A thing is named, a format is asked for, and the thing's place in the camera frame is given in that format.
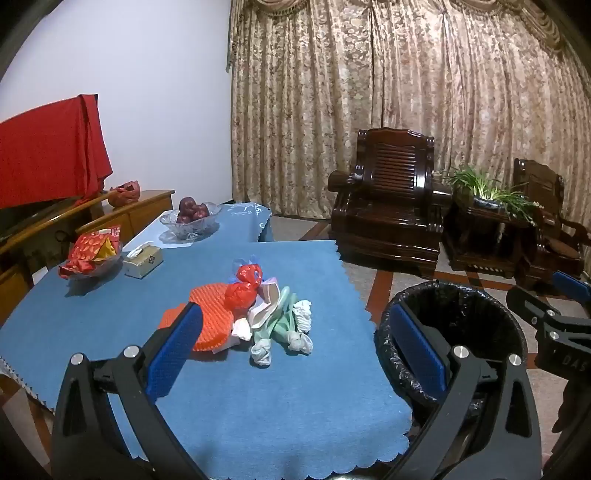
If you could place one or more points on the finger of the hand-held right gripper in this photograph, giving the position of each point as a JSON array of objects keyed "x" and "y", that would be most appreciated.
[
  {"x": 531, "y": 302},
  {"x": 572, "y": 284}
]

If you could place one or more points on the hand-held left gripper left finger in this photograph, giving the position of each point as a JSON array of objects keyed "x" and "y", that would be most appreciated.
[{"x": 178, "y": 350}]

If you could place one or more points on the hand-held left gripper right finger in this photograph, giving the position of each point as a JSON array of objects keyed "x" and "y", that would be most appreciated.
[{"x": 415, "y": 350}]

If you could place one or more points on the orange foam mesh pad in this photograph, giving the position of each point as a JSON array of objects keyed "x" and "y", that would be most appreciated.
[{"x": 207, "y": 323}]

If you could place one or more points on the waste bin with black liner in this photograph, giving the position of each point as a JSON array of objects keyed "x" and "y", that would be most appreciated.
[{"x": 461, "y": 314}]

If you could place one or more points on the red plastic bag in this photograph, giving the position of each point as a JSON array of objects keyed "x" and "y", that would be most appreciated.
[{"x": 240, "y": 295}]

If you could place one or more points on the green rubber glove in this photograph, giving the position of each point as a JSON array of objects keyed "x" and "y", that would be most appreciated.
[
  {"x": 265, "y": 344},
  {"x": 300, "y": 323}
]

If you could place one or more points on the pink face mask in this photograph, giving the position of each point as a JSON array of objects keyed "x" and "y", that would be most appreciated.
[{"x": 270, "y": 282}]

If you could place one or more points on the blue plastic bag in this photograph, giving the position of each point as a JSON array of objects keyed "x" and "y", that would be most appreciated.
[{"x": 249, "y": 261}]

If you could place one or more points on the dark wooden cushioned armchair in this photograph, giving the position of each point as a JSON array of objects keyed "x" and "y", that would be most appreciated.
[{"x": 554, "y": 230}]

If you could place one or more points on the dark wooden side table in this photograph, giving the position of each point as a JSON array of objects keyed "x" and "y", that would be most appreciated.
[{"x": 485, "y": 240}]

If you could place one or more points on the tissue box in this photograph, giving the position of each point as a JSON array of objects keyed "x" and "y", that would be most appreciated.
[{"x": 143, "y": 263}]

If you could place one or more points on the glass snack dish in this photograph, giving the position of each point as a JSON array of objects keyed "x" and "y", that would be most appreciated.
[{"x": 99, "y": 267}]

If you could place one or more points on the glass fruit bowl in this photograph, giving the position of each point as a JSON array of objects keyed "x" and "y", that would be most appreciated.
[{"x": 189, "y": 228}]

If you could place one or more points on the potted green plant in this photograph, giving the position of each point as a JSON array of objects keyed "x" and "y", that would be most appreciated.
[{"x": 485, "y": 187}]

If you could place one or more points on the red apple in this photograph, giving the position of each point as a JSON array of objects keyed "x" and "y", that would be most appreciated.
[
  {"x": 187, "y": 204},
  {"x": 201, "y": 213},
  {"x": 183, "y": 218}
]

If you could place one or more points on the pile of red snack packets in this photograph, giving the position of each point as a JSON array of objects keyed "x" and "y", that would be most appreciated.
[{"x": 87, "y": 249}]

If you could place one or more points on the wooden cabinet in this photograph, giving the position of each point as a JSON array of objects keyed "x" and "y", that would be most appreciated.
[{"x": 138, "y": 207}]

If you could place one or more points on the crumpled red bag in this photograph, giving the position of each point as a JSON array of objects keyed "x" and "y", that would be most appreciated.
[{"x": 124, "y": 194}]

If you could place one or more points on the dark wooden slatted armchair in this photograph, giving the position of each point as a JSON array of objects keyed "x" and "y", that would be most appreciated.
[{"x": 392, "y": 184}]

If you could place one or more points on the red cloth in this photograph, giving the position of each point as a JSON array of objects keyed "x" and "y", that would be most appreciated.
[{"x": 51, "y": 147}]

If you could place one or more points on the patterned beige curtain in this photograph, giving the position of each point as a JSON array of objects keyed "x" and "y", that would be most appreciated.
[{"x": 369, "y": 92}]

